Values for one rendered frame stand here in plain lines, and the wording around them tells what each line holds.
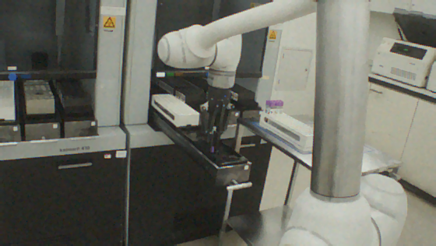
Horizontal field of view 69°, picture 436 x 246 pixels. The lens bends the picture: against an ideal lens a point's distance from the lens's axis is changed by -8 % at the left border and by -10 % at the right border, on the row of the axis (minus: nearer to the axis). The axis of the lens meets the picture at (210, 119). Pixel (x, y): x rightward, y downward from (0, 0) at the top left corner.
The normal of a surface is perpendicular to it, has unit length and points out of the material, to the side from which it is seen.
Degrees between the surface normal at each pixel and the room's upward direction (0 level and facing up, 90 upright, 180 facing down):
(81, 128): 90
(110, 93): 90
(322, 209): 47
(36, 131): 90
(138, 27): 90
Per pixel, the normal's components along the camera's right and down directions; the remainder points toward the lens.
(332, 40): -0.68, 0.12
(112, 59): 0.50, 0.33
